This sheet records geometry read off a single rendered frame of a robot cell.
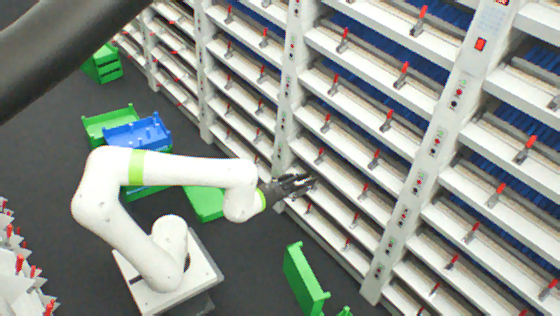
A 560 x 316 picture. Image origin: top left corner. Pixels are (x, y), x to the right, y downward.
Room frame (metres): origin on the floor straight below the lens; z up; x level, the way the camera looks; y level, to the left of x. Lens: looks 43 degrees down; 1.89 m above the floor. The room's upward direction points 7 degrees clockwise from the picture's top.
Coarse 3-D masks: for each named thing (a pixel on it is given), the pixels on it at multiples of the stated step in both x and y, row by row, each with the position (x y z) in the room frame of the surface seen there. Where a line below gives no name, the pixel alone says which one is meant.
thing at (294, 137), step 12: (300, 132) 1.57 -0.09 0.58; (288, 144) 1.53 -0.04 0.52; (300, 144) 1.53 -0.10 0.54; (312, 144) 1.52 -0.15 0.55; (300, 156) 1.48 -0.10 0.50; (312, 156) 1.46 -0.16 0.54; (324, 156) 1.45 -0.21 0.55; (324, 168) 1.39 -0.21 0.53; (336, 180) 1.33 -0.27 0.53; (348, 192) 1.27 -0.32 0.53; (360, 192) 1.26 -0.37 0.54; (372, 192) 1.26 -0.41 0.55; (360, 204) 1.21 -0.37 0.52; (372, 204) 1.20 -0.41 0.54; (372, 216) 1.16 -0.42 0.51; (384, 216) 1.15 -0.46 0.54
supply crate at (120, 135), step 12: (144, 120) 1.77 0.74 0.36; (156, 120) 1.80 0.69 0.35; (108, 132) 1.66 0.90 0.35; (120, 132) 1.69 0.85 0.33; (144, 132) 1.72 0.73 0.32; (156, 132) 1.73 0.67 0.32; (168, 132) 1.66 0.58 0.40; (108, 144) 1.55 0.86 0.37; (120, 144) 1.61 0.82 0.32; (144, 144) 1.57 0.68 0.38; (156, 144) 1.61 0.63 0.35; (168, 144) 1.65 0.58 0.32
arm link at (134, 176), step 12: (96, 156) 0.91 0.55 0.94; (108, 156) 0.91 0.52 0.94; (120, 156) 0.92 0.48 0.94; (132, 156) 0.93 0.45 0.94; (144, 156) 0.94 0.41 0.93; (108, 168) 0.87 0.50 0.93; (120, 168) 0.89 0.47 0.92; (132, 168) 0.90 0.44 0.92; (120, 180) 0.87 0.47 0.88; (132, 180) 0.88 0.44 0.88
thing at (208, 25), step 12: (204, 0) 2.03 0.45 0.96; (204, 12) 2.03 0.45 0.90; (204, 24) 2.03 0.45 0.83; (204, 48) 2.04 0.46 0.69; (204, 60) 2.04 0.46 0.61; (204, 72) 2.04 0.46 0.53; (204, 84) 2.05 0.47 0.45; (204, 96) 2.05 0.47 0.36; (204, 120) 2.06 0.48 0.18; (204, 132) 2.06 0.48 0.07
